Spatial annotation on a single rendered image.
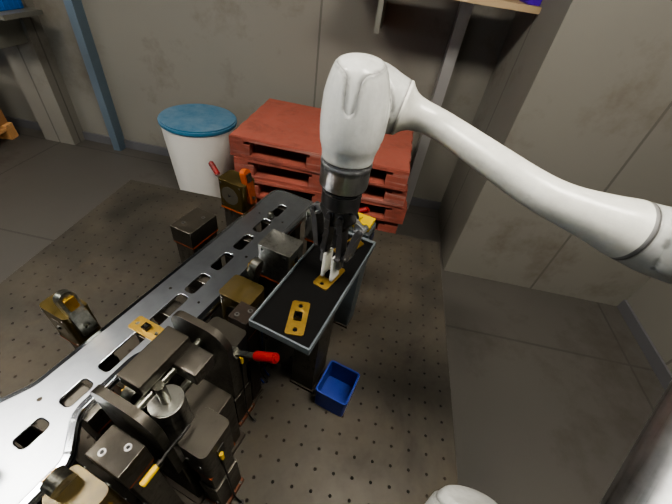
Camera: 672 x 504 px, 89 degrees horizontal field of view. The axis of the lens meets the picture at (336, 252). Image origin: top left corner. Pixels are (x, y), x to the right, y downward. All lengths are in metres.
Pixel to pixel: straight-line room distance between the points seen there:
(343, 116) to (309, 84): 2.45
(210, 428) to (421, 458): 0.64
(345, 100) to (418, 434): 0.94
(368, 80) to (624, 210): 0.42
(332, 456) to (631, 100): 2.08
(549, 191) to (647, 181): 1.99
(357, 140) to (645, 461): 0.51
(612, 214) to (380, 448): 0.81
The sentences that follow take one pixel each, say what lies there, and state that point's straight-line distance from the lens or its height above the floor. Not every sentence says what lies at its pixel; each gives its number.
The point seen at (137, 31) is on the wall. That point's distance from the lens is 3.48.
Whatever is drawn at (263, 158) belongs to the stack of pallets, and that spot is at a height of 0.68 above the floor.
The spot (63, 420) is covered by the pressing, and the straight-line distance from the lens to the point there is 0.89.
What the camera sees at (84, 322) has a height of 1.02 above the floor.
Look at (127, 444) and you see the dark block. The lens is 0.69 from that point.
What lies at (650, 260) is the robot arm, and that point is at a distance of 0.70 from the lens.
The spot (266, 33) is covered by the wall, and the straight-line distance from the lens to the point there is 2.99.
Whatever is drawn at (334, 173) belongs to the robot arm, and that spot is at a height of 1.45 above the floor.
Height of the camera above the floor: 1.73
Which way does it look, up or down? 42 degrees down
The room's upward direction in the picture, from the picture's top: 9 degrees clockwise
